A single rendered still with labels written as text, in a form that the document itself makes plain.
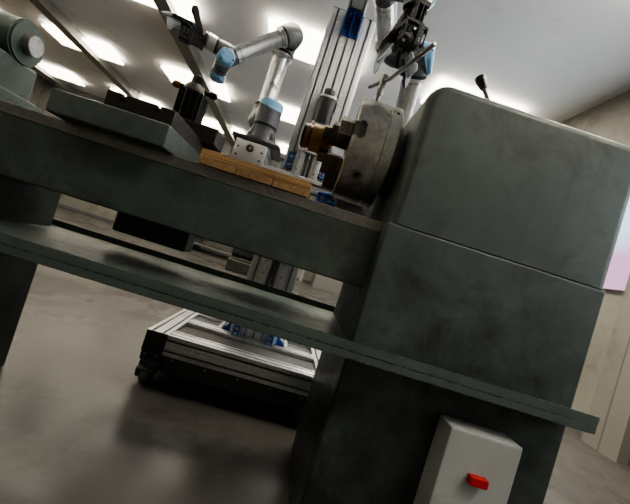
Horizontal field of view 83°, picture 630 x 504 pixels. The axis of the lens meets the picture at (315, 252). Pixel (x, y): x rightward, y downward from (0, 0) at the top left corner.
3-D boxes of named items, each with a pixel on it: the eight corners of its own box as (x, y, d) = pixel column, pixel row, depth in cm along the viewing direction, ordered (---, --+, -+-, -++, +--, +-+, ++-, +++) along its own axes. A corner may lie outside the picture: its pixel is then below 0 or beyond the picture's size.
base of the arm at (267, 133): (245, 145, 179) (251, 126, 180) (274, 154, 181) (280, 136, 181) (242, 135, 164) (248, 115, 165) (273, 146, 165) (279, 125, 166)
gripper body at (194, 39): (177, 34, 162) (203, 48, 167) (183, 15, 161) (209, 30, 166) (176, 39, 169) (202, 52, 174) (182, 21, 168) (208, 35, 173)
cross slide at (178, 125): (213, 169, 134) (216, 157, 134) (170, 127, 91) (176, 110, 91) (166, 154, 133) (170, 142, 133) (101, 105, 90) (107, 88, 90)
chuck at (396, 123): (362, 206, 131) (391, 121, 126) (374, 210, 100) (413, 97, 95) (353, 203, 131) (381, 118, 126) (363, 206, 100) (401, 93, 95)
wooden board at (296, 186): (305, 213, 130) (309, 203, 130) (307, 197, 94) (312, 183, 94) (226, 188, 129) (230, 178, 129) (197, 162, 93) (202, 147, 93)
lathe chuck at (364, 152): (353, 203, 131) (381, 118, 126) (363, 206, 100) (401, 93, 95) (329, 196, 130) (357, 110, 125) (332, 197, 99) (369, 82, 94)
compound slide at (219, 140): (220, 153, 124) (225, 139, 124) (213, 144, 114) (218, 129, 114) (163, 135, 123) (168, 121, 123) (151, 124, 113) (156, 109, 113)
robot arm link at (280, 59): (250, 123, 176) (284, 19, 177) (243, 129, 189) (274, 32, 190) (272, 133, 181) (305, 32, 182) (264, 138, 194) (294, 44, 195)
